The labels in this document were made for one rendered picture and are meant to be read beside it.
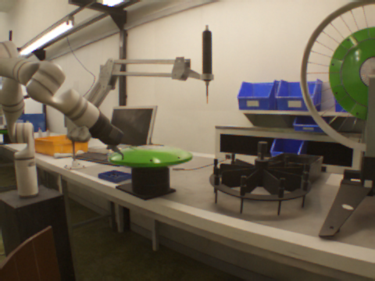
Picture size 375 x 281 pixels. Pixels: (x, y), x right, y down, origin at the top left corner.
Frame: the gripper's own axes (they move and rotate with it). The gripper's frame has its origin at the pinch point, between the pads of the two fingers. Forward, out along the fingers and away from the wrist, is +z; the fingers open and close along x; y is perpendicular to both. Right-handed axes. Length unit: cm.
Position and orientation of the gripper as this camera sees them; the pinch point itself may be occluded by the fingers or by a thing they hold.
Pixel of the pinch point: (123, 154)
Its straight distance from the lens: 87.9
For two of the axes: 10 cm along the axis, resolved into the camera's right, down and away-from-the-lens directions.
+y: 3.0, -8.7, 3.9
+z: 4.2, 4.9, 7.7
